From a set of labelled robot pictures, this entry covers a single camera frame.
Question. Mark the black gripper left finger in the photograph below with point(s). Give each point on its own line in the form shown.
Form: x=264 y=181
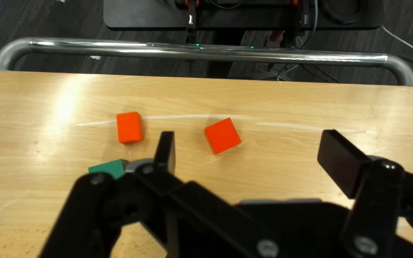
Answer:
x=178 y=215

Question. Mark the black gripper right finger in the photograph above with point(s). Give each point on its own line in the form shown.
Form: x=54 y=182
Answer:
x=388 y=209

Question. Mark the teal wooden block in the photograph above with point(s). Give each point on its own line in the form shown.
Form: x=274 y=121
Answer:
x=108 y=168

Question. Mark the orange wooden block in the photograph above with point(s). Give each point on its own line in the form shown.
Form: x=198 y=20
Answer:
x=223 y=135
x=130 y=128

